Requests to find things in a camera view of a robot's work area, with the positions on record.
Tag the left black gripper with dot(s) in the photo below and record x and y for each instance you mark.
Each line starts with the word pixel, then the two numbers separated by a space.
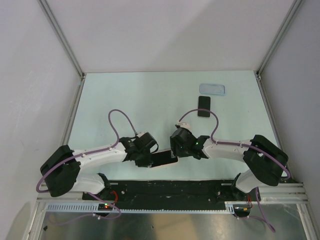
pixel 145 163

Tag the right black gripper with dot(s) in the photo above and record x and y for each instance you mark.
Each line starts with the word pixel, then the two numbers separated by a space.
pixel 177 152

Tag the pink phone case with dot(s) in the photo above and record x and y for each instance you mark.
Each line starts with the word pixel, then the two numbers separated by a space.
pixel 165 166

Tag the blue-edged black phone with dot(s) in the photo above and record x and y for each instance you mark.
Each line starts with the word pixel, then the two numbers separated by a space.
pixel 163 159

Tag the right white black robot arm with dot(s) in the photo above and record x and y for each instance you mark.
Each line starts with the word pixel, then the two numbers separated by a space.
pixel 266 162

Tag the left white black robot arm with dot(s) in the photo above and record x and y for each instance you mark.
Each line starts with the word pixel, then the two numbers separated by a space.
pixel 68 170

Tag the black phone on table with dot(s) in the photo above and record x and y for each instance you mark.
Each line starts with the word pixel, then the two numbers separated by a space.
pixel 204 106

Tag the clear blue phone case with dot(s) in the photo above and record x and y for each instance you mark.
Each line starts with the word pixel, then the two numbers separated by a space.
pixel 212 89

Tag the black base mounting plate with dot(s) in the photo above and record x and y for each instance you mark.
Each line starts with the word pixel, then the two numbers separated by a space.
pixel 173 195

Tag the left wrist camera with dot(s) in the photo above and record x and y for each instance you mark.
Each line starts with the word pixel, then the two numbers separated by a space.
pixel 141 134

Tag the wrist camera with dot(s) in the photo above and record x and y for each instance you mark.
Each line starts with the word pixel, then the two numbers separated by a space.
pixel 141 134
pixel 184 125

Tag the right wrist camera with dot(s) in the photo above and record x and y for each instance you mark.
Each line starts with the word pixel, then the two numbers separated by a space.
pixel 184 125

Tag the aluminium frame rail front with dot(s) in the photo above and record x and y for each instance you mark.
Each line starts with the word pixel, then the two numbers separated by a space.
pixel 284 193

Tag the left aluminium corner post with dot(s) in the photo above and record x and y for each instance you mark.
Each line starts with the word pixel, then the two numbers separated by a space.
pixel 49 14

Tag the aluminium corner post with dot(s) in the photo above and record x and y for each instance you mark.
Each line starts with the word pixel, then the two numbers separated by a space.
pixel 280 34
pixel 49 14

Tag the right aluminium corner post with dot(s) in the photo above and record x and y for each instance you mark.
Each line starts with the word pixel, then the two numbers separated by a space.
pixel 280 34

